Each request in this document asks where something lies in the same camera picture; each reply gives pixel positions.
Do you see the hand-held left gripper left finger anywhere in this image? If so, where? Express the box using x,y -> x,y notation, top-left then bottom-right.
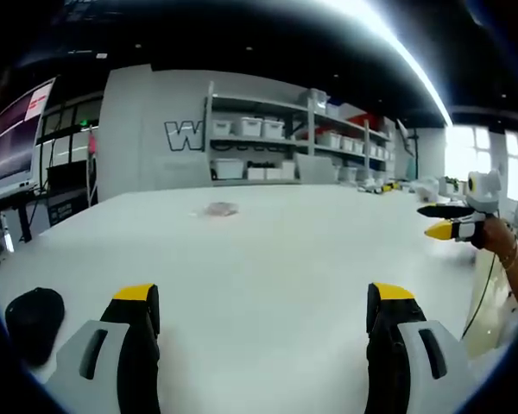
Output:
45,283 -> 161,414

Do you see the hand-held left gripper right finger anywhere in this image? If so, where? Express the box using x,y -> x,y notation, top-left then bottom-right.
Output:
365,282 -> 471,414

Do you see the clear resealable bag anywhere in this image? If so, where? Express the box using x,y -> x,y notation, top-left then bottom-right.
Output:
191,201 -> 242,219

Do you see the person's right hand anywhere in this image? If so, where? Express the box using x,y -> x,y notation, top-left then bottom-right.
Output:
470,216 -> 518,265

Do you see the black round object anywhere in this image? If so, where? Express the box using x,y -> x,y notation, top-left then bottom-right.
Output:
4,287 -> 66,367

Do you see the grey folded board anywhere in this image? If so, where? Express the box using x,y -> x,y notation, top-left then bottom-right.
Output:
295,154 -> 340,185

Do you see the row of white storage bins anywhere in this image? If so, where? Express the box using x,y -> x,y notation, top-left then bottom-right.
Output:
210,88 -> 394,182

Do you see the grey metal storage shelf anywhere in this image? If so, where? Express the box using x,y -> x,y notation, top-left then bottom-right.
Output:
203,80 -> 409,185

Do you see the large display screen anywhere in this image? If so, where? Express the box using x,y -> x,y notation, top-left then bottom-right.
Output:
0,77 -> 57,193

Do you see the gold bracelet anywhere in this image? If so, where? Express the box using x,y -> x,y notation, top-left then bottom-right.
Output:
500,239 -> 518,269

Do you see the thin gripper cable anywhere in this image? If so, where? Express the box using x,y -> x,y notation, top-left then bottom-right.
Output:
459,252 -> 497,340

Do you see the black desk frame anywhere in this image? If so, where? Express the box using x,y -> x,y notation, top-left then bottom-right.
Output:
0,189 -> 48,245

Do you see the grey wall panel with letters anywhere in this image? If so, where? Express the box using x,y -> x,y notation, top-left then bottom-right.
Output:
97,64 -> 312,202

